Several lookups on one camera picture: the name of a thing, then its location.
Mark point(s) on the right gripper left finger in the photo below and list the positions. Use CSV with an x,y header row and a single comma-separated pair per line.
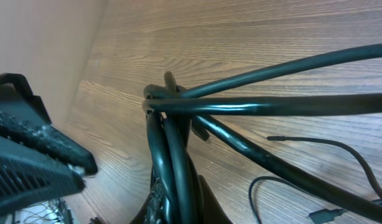
x,y
152,209

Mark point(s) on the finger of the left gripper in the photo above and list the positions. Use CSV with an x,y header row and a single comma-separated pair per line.
x,y
24,120

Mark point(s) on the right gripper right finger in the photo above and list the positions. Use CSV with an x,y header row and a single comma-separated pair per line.
x,y
212,212

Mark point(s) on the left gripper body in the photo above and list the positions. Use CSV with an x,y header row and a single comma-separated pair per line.
x,y
28,177

